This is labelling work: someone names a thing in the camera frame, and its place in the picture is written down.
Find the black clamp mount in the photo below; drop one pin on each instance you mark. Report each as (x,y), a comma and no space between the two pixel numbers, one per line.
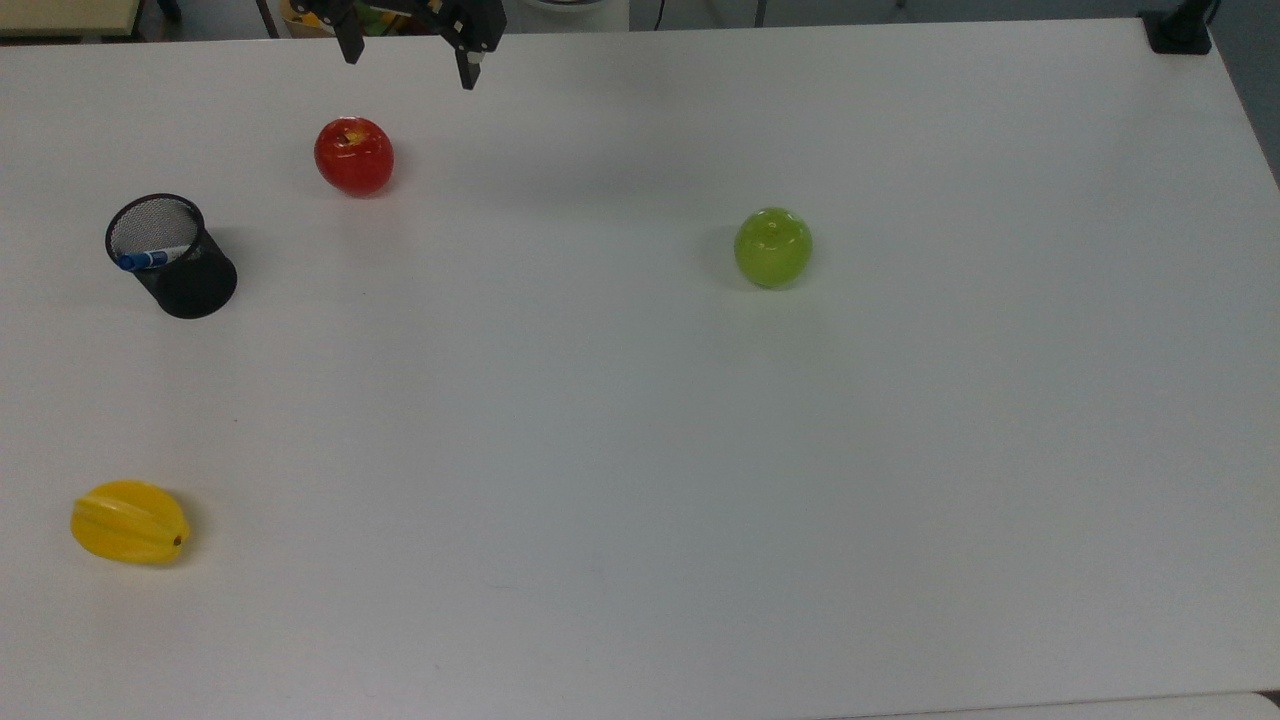
(1178,30)

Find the yellow starfruit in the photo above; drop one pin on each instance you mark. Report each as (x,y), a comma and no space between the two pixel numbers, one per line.
(130,523)

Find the green apple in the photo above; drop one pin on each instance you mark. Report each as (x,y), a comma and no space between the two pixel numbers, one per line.
(773,248)

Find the blue capped marker pen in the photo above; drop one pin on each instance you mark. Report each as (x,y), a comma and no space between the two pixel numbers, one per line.
(150,258)

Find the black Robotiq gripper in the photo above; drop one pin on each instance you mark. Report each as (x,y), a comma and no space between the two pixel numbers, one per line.
(470,18)

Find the grey metal pole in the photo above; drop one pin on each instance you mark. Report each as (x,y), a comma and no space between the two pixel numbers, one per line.
(760,10)

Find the black mesh pen cup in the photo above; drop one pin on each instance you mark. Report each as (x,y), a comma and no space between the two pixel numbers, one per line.
(185,275)

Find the red apple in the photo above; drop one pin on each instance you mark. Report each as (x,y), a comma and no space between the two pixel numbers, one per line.
(354,156)

